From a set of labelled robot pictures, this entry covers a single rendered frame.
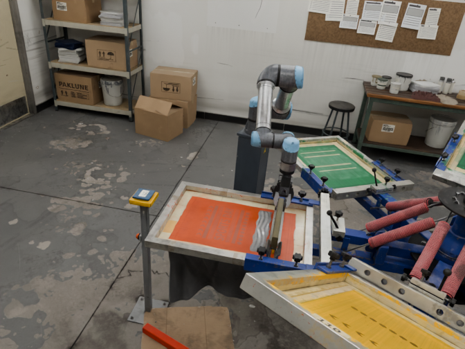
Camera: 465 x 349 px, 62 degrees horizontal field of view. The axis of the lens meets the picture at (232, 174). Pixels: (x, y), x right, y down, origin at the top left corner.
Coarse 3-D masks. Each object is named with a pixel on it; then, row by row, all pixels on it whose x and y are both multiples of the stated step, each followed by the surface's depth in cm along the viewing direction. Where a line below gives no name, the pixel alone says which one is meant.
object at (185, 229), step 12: (180, 216) 207; (180, 228) 198; (192, 228) 199; (180, 240) 189; (192, 240) 190; (204, 240) 191; (216, 240) 192; (252, 240) 194; (288, 240) 196; (252, 252) 186; (288, 252) 188
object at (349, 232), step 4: (348, 232) 192; (352, 232) 192; (356, 232) 192; (360, 232) 192; (364, 232) 193; (332, 236) 192; (348, 236) 190; (352, 236) 189; (356, 236) 189; (360, 236) 189; (364, 236) 190; (336, 240) 192; (340, 240) 192; (352, 240) 190; (356, 240) 190; (360, 240) 190; (364, 240) 189; (356, 244) 191; (360, 244) 191
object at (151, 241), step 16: (176, 192) 221; (208, 192) 228; (224, 192) 226; (240, 192) 226; (304, 208) 220; (160, 224) 193; (160, 240) 183; (304, 240) 192; (208, 256) 179; (224, 256) 177; (240, 256) 177; (304, 256) 181
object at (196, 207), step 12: (192, 204) 217; (204, 204) 218; (216, 204) 219; (228, 204) 220; (240, 204) 221; (192, 216) 208; (252, 216) 212; (288, 216) 215; (252, 228) 203; (288, 228) 205
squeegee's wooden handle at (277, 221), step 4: (280, 200) 209; (280, 204) 205; (280, 208) 202; (276, 212) 200; (280, 212) 199; (276, 216) 196; (280, 216) 196; (276, 220) 192; (280, 220) 193; (276, 224) 189; (276, 228) 187; (276, 232) 184; (272, 236) 182; (276, 236) 181; (272, 240) 182; (276, 240) 181; (272, 244) 183; (276, 244) 182; (272, 248) 184; (276, 248) 183
